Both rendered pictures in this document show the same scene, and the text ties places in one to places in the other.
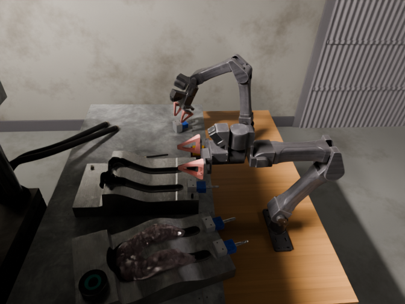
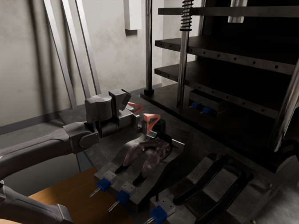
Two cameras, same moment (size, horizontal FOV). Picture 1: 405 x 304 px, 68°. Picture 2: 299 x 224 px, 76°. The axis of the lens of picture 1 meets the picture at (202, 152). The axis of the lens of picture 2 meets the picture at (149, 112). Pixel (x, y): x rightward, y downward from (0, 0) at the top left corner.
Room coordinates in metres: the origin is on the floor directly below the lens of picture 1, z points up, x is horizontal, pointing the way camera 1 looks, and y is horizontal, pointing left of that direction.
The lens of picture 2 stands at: (1.22, -0.25, 1.52)
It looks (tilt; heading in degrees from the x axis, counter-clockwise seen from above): 28 degrees down; 149
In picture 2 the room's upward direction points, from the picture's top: straight up
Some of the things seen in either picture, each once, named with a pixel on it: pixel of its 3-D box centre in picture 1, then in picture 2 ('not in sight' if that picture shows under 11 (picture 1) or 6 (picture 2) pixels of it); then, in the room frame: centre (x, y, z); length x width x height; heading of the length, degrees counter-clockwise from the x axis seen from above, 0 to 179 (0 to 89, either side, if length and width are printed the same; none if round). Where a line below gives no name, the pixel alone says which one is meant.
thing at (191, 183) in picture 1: (203, 187); (156, 216); (0.87, -0.01, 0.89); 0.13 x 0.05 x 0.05; 95
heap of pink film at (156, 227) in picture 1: (153, 248); (149, 150); (0.57, 0.15, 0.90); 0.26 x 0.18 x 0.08; 113
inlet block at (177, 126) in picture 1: (184, 124); not in sight; (1.42, 0.11, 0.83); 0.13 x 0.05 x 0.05; 124
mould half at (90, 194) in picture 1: (139, 181); (218, 193); (0.91, 0.27, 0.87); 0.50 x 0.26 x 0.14; 95
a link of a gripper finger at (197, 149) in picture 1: (191, 149); (147, 118); (0.74, 0.03, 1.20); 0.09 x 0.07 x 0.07; 97
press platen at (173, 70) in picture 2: not in sight; (228, 78); (0.23, 1.14, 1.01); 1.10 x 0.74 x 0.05; 5
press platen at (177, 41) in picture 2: not in sight; (235, 47); (0.23, 1.14, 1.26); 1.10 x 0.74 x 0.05; 5
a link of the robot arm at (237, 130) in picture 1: (248, 145); (92, 118); (0.72, -0.14, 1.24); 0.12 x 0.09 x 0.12; 97
